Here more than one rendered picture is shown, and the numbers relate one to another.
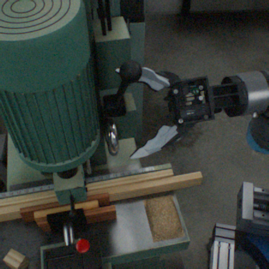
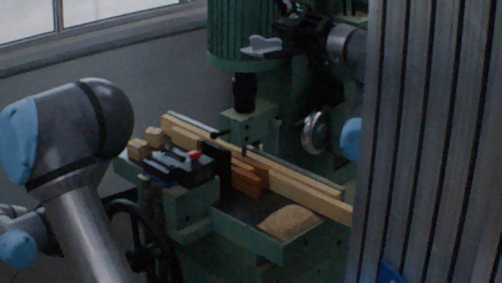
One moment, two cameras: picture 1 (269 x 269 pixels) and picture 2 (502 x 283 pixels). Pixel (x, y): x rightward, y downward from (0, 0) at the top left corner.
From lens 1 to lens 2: 1.25 m
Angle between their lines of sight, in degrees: 48
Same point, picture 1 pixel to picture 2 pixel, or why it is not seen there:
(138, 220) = (268, 210)
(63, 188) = (226, 115)
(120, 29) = (360, 18)
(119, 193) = (278, 179)
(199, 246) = not seen: outside the picture
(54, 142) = (220, 31)
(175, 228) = (282, 226)
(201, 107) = (290, 21)
